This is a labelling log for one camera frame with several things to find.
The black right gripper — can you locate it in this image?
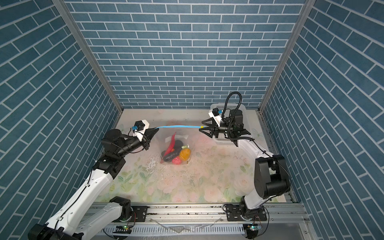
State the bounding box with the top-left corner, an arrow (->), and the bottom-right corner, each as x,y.
200,118 -> 235,139

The red chili pepper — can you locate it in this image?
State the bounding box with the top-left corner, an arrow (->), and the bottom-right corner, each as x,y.
164,134 -> 176,157

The clear zip top bag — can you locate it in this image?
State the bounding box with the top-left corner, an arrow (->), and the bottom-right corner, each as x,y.
155,125 -> 202,166

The long black food piece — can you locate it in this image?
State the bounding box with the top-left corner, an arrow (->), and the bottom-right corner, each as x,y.
161,140 -> 184,163

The yellow food ball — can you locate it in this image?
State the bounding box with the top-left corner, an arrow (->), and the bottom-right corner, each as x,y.
179,148 -> 192,161

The pink round food ball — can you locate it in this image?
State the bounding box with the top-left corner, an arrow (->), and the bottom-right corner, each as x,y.
172,157 -> 183,165

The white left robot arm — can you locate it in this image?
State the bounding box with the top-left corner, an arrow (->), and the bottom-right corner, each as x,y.
28,128 -> 159,240

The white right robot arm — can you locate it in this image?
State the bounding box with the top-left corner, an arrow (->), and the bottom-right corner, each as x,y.
199,108 -> 291,217

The white plastic perforated basket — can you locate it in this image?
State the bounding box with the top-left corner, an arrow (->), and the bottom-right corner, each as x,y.
206,103 -> 252,145

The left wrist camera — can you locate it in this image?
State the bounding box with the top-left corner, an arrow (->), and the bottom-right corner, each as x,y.
131,120 -> 150,142

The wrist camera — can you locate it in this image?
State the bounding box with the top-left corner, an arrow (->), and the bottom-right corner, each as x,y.
209,108 -> 223,127
131,120 -> 150,142

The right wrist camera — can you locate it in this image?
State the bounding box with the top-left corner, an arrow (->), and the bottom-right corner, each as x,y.
209,108 -> 223,127

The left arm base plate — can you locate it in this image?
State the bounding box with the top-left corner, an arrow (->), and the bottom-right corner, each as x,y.
113,206 -> 149,223

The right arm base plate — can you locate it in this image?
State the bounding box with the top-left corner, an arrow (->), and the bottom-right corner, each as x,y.
222,204 -> 268,222

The aluminium mounting rail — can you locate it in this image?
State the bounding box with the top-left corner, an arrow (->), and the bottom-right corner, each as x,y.
53,202 -> 316,240

